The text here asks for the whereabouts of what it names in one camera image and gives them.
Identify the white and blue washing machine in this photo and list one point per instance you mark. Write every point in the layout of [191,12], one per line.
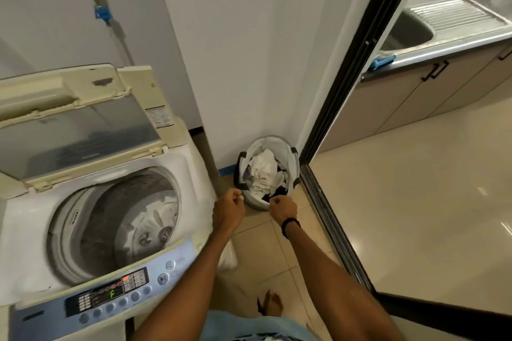
[36,209]

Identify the person's right hand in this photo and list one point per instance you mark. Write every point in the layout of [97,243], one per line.
[285,209]

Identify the person's right forearm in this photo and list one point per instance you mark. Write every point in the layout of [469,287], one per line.
[332,285]

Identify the black wristband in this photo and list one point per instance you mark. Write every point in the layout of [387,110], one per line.
[290,225]

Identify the white clothes item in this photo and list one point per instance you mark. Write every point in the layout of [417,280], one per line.
[264,171]

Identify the beige kitchen cabinet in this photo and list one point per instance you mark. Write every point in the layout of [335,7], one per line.
[400,101]

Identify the stainless steel sink counter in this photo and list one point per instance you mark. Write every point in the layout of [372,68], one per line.
[452,13]

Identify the person's left forearm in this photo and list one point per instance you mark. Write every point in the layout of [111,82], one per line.
[188,292]

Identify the person's right leg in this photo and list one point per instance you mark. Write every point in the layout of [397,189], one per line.
[272,304]

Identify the black sliding door frame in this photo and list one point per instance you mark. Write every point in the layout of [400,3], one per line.
[360,53]

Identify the blue scrubbing brush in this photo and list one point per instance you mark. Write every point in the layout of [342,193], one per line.
[382,62]

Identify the colourful printed shirt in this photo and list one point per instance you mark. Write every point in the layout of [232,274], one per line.
[248,328]

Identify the white mesh laundry basket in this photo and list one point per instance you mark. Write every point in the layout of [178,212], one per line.
[290,161]

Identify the person's left hand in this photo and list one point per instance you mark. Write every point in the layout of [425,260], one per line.
[228,211]

